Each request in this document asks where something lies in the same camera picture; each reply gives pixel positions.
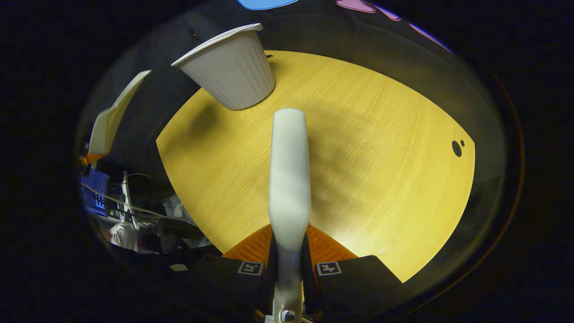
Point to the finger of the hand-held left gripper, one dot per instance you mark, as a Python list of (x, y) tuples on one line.
[(92, 159)]

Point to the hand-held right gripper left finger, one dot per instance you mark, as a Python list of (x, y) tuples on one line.
[(224, 282)]

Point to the small light grey broom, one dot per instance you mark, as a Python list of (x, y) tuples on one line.
[(289, 179)]

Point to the light grey garbage bin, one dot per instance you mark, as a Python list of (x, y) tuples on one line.
[(233, 72)]

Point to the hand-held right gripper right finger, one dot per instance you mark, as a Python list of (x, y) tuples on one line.
[(350, 282)]

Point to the light grey dustpan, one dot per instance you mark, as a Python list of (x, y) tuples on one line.
[(107, 125)]

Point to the blue screen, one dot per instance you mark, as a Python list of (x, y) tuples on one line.
[(95, 193)]

